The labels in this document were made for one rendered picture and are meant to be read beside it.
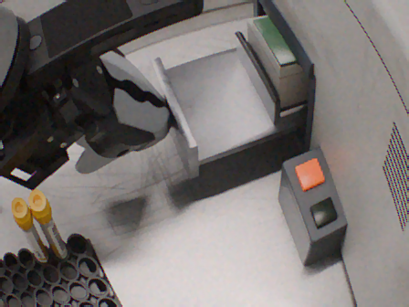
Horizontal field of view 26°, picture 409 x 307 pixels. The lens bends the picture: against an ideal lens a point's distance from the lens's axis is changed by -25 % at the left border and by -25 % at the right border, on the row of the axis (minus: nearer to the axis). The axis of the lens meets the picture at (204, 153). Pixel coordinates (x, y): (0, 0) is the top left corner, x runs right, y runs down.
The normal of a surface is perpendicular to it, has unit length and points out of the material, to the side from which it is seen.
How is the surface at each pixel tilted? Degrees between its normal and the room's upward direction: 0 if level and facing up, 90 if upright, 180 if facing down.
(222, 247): 0
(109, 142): 82
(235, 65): 0
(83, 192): 0
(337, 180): 90
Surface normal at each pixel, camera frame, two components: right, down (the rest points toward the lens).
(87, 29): -0.04, -0.44
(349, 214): -0.93, 0.33
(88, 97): 0.80, -0.51
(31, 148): 0.37, 0.84
